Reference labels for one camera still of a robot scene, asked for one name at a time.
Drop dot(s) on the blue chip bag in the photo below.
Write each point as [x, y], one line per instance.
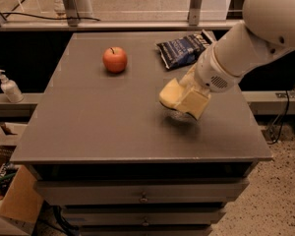
[185, 50]

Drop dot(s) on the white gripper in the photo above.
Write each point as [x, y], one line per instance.
[208, 71]

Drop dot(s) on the cardboard box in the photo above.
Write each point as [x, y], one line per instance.
[20, 207]

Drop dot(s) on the grey drawer cabinet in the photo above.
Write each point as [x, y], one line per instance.
[117, 163]

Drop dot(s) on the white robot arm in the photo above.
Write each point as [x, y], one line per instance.
[266, 33]

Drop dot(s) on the yellow wavy sponge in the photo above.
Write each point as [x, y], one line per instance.
[171, 96]

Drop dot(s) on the red apple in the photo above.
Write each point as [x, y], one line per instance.
[115, 59]

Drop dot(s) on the white pump bottle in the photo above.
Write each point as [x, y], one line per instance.
[10, 88]

